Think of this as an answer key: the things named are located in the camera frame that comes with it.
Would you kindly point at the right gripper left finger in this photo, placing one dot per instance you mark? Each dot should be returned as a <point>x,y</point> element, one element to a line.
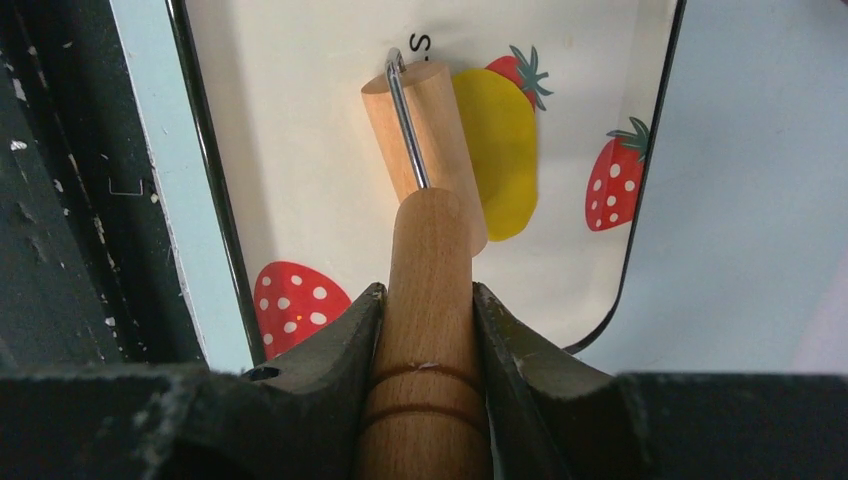
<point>295,416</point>

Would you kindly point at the yellow dough ball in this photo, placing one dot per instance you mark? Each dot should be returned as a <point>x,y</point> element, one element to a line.
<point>501,134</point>

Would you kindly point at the white strawberry print tray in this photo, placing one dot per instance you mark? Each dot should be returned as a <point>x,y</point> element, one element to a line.
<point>306,191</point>

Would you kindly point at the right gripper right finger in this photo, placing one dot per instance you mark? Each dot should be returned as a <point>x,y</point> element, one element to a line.
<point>555,417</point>

